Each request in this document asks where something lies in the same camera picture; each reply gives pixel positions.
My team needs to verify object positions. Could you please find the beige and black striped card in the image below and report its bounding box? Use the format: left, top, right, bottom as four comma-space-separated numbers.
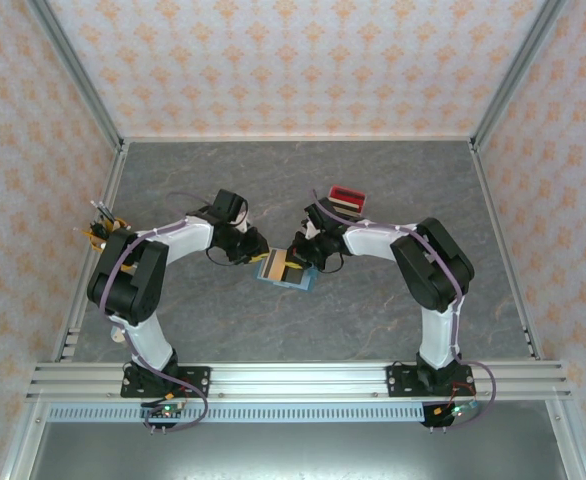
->
266, 248, 307, 285

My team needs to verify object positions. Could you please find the blue leather card holder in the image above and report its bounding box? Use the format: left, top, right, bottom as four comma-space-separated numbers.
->
252, 249, 320, 295

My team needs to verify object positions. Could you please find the dark card with beige stripe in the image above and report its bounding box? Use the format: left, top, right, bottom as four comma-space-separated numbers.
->
327, 197, 365, 214

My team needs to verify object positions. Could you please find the red card with dark stripe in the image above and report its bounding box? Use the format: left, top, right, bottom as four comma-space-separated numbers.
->
329, 185, 367, 205

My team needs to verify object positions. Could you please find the black pen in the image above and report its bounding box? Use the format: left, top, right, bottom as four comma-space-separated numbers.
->
92, 219, 117, 244

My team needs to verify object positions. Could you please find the yellow pen cup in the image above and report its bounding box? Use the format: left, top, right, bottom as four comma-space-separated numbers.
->
88, 215, 133, 251

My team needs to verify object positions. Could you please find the controller board with green light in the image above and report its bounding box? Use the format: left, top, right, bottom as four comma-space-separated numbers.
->
141, 402, 187, 432
421, 402, 478, 430

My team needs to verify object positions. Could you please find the gray metal sheet panel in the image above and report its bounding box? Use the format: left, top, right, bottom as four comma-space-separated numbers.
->
25, 422, 572, 480

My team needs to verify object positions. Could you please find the aluminium table edge rail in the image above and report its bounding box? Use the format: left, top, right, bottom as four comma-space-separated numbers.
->
469, 141, 586, 480
0, 142, 130, 480
121, 133, 475, 145

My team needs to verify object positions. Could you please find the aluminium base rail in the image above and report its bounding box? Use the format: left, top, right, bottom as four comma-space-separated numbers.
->
25, 362, 573, 402

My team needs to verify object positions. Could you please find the slotted gray cable tray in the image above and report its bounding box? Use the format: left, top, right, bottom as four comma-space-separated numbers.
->
47, 403, 427, 425

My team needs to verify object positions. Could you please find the aluminium frame post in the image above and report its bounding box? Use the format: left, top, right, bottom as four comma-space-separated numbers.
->
470, 0, 569, 151
25, 0, 127, 151

